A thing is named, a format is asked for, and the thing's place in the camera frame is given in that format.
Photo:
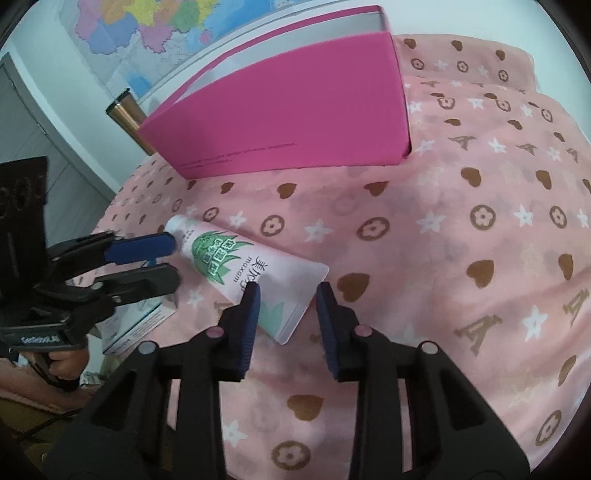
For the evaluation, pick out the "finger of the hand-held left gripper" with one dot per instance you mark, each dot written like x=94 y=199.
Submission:
x=147 y=279
x=138 y=247

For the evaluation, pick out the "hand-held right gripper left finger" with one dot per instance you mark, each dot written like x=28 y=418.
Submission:
x=247 y=323

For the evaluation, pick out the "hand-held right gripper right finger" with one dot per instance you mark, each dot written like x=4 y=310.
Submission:
x=328 y=323

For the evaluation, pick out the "white and teal medicine box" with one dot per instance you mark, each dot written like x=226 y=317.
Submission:
x=138 y=323

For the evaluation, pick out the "pink aloe hand cream tube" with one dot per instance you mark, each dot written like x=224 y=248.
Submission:
x=221 y=258

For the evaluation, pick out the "pink cardboard box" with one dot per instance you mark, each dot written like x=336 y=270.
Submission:
x=286 y=106

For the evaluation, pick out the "person's left forearm pink sleeve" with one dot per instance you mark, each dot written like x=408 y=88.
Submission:
x=27 y=392

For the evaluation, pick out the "person's left hand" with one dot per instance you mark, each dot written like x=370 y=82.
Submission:
x=69 y=364

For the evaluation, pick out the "pink printed blanket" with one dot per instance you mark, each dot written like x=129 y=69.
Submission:
x=415 y=230

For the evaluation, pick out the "copper thermos cup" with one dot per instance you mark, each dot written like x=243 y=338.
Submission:
x=127 y=115

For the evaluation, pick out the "coloured wall map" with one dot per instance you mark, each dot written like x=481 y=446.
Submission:
x=152 y=27

